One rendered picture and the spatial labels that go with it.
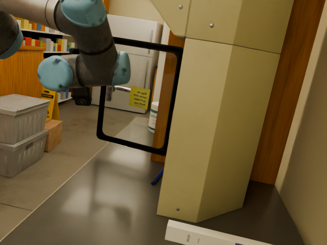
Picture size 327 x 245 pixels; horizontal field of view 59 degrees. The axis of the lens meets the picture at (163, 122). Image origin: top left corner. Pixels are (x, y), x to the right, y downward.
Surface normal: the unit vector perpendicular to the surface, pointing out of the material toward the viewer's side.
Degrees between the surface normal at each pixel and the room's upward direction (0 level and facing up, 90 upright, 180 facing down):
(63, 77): 91
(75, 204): 0
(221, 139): 90
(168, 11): 90
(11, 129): 96
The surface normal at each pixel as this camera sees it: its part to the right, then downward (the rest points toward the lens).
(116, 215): 0.15, -0.95
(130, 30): -0.15, 0.23
